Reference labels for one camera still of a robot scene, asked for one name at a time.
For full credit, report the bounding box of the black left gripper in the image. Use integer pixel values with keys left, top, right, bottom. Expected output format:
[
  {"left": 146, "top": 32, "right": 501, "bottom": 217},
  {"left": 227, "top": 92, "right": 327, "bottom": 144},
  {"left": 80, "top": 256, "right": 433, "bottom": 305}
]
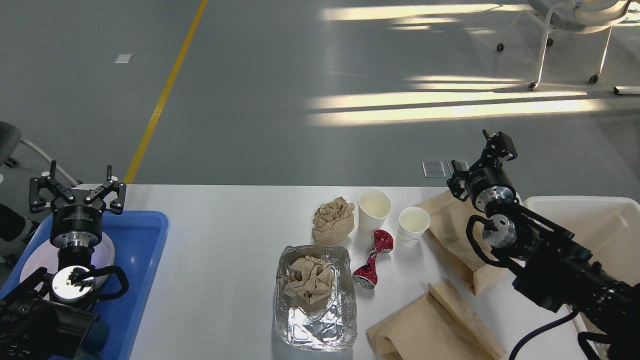
[{"left": 28, "top": 160, "right": 127, "bottom": 249}]

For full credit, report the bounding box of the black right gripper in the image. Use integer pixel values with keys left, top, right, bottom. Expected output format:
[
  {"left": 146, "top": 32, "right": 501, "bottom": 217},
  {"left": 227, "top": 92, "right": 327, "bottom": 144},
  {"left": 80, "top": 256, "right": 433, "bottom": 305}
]
[{"left": 446, "top": 129, "right": 518, "bottom": 213}]

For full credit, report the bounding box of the pink plastic plate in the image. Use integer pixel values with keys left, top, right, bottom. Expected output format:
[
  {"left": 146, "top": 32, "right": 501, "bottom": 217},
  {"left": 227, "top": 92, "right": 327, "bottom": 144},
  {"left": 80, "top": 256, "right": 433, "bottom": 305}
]
[{"left": 19, "top": 234, "right": 115, "bottom": 304}]

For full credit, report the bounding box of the dark teal mug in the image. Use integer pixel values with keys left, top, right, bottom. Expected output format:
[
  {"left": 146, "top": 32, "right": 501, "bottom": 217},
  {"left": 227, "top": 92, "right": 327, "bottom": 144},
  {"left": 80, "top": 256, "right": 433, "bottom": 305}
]
[{"left": 73, "top": 316, "right": 110, "bottom": 360}]

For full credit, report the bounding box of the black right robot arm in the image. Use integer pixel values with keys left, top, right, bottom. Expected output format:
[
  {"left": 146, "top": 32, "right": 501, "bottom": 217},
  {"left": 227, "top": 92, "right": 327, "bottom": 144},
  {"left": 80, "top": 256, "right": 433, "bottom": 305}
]
[{"left": 446, "top": 129, "right": 640, "bottom": 360}]

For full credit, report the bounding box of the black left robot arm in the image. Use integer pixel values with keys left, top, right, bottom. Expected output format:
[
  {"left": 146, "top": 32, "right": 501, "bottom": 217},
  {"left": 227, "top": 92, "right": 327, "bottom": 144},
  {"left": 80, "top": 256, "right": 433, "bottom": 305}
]
[{"left": 1, "top": 161, "right": 130, "bottom": 360}]

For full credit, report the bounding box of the floor socket plate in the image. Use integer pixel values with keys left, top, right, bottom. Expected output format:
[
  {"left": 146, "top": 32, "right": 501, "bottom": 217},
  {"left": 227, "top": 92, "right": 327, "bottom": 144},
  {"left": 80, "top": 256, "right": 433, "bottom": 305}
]
[{"left": 422, "top": 161, "right": 448, "bottom": 179}]

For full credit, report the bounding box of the brown paper bag rear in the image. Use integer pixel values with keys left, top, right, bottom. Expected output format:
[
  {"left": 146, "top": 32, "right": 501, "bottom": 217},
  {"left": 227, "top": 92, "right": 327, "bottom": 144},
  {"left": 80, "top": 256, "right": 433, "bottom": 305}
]
[{"left": 417, "top": 190, "right": 505, "bottom": 296}]

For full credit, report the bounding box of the brown paper bag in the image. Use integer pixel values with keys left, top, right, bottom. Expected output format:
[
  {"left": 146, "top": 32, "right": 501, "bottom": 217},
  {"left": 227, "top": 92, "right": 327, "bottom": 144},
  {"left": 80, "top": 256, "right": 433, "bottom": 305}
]
[
  {"left": 366, "top": 280, "right": 506, "bottom": 360},
  {"left": 417, "top": 190, "right": 505, "bottom": 296}
]

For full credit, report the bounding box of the blue plastic tray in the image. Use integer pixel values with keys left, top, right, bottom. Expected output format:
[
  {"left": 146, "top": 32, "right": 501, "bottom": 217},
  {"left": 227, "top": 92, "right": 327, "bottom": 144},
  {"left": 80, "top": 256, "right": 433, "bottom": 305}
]
[{"left": 1, "top": 210, "right": 169, "bottom": 360}]

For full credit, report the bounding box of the short white paper cup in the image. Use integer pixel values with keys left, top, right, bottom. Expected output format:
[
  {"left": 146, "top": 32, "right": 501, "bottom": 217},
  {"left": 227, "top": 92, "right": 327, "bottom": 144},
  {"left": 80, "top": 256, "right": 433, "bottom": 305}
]
[{"left": 397, "top": 206, "right": 431, "bottom": 248}]

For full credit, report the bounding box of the tall white paper cup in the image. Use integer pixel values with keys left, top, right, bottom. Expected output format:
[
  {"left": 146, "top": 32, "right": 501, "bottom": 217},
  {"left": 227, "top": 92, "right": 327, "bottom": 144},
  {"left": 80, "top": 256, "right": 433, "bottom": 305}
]
[{"left": 358, "top": 188, "right": 392, "bottom": 236}]

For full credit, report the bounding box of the white floor marker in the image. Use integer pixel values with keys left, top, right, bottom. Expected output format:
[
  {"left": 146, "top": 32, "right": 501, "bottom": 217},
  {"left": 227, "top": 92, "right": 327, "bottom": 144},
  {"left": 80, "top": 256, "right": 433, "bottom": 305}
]
[{"left": 113, "top": 54, "right": 134, "bottom": 65}]

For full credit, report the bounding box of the crumpled brown paper ball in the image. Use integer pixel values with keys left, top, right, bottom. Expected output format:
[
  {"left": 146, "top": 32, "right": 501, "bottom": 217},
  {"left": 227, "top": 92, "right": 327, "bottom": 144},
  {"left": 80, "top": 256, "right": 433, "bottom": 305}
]
[{"left": 311, "top": 196, "right": 355, "bottom": 246}]

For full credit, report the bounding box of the crushed red can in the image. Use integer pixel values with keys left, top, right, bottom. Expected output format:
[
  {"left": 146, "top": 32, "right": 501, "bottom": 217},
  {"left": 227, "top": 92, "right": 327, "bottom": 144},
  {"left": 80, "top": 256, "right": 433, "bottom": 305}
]
[{"left": 352, "top": 228, "right": 394, "bottom": 290}]

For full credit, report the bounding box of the white bar on floor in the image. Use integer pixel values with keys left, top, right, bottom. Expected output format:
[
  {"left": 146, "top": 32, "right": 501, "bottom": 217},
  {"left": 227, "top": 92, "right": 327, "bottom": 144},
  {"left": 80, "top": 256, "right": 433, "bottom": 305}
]
[{"left": 612, "top": 85, "right": 640, "bottom": 96}]

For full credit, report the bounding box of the brown paper bag front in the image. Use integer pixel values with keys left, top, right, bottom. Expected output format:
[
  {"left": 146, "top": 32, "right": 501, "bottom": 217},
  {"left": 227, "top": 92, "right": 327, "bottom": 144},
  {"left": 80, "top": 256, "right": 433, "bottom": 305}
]
[{"left": 366, "top": 280, "right": 506, "bottom": 360}]

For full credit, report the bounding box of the crumpled brown paper in tray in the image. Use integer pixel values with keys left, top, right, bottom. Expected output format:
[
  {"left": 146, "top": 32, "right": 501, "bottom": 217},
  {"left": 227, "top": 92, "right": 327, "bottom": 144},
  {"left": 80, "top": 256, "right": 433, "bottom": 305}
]
[{"left": 284, "top": 255, "right": 335, "bottom": 305}]

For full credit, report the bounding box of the aluminium foil tray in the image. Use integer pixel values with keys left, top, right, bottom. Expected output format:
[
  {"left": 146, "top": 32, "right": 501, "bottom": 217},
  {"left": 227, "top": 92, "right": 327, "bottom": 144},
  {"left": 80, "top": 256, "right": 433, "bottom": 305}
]
[{"left": 273, "top": 244, "right": 358, "bottom": 352}]

